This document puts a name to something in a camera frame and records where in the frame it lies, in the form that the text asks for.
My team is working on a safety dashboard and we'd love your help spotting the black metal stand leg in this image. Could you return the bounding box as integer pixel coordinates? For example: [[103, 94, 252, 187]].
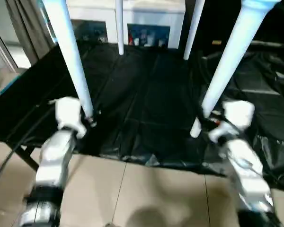
[[13, 143, 41, 172]]

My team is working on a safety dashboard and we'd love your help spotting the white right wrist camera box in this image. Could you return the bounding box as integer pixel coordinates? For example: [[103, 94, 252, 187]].
[[207, 99, 256, 145]]

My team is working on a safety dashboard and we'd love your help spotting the beige curtain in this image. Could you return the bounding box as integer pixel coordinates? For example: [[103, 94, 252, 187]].
[[4, 0, 56, 66]]

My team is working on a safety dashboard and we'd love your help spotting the white sideboard cabinet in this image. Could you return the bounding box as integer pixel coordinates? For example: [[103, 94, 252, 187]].
[[65, 0, 187, 51]]

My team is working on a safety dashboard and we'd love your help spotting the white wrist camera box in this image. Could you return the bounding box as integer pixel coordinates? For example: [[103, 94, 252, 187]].
[[48, 96, 89, 140], [207, 99, 256, 145]]

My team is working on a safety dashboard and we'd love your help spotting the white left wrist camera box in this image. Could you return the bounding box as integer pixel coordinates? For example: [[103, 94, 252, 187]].
[[48, 96, 89, 140]]

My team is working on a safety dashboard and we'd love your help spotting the black plastic mat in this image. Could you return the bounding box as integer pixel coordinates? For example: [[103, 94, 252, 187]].
[[0, 40, 284, 192]]

